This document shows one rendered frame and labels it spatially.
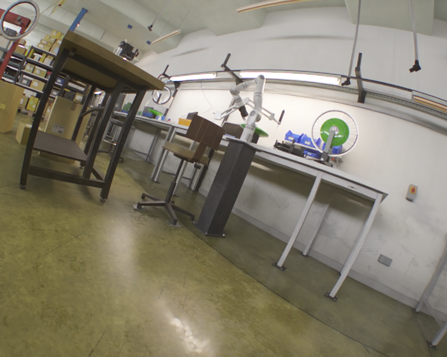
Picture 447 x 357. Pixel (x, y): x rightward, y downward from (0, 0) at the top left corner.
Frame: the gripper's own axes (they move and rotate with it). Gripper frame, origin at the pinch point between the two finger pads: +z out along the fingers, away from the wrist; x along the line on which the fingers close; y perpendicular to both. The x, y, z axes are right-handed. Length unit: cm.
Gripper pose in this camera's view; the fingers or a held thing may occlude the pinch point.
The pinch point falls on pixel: (245, 122)
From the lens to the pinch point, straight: 204.2
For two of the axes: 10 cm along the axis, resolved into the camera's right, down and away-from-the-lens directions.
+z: 3.9, 7.5, 5.3
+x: -5.5, -2.7, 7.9
